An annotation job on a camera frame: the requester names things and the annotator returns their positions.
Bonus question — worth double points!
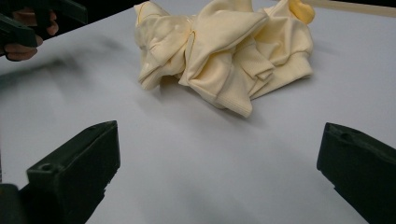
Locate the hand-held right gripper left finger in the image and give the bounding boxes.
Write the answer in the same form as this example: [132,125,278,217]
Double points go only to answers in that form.
[18,120,121,224]

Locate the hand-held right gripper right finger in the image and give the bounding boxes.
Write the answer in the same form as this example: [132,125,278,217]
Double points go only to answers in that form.
[317,122,396,224]

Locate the pale yellow baby pants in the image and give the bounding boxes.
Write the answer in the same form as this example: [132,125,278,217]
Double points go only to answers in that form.
[134,0,316,119]

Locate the wooden table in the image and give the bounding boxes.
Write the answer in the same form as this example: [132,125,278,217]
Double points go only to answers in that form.
[303,0,396,19]

